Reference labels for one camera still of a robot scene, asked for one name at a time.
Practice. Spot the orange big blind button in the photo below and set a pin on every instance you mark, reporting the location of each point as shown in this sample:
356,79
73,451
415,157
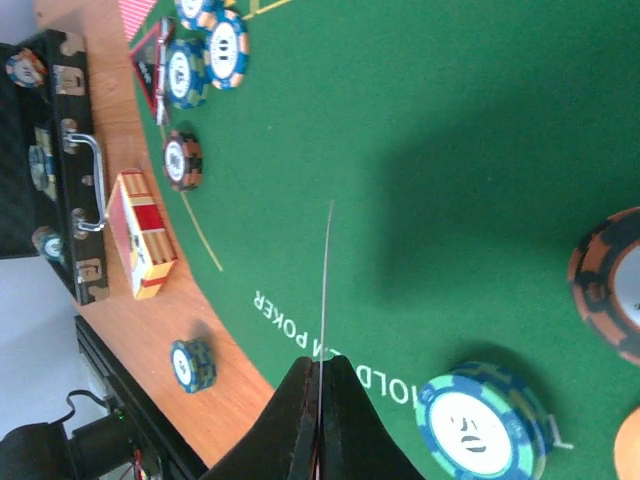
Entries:
626,450

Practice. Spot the chips inside case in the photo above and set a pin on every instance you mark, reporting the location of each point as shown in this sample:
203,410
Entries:
47,241

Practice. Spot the yellow card box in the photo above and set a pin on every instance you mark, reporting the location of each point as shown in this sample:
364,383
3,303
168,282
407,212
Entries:
146,252

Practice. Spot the black triangular all-in marker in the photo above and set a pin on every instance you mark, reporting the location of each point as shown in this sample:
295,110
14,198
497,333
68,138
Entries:
149,60

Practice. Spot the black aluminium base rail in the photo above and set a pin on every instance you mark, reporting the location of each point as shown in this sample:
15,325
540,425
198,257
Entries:
164,454

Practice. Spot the round green poker mat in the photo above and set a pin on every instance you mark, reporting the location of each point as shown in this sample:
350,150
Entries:
469,146

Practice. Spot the brown chip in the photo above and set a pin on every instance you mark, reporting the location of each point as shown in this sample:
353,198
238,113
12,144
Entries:
26,69
603,275
182,161

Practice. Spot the playing card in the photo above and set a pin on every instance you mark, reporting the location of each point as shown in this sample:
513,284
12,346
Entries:
325,277

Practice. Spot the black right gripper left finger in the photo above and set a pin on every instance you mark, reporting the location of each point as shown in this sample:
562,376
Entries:
282,443

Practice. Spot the red card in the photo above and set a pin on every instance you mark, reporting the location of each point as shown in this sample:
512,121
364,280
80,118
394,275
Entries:
133,14

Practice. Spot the blue 10 chip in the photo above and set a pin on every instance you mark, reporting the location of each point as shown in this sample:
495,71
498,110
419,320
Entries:
198,14

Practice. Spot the brown chip in case corner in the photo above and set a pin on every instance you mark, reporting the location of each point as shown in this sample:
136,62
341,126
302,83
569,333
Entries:
26,69

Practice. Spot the black poker chip case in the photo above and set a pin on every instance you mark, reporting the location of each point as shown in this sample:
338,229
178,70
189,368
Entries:
63,106

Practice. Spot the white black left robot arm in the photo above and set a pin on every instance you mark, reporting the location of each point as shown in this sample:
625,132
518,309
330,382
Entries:
46,451

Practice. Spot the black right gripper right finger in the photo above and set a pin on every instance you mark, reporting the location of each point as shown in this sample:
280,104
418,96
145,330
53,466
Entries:
354,442

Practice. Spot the teal 50 chip stack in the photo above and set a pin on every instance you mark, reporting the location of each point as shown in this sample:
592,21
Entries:
193,364

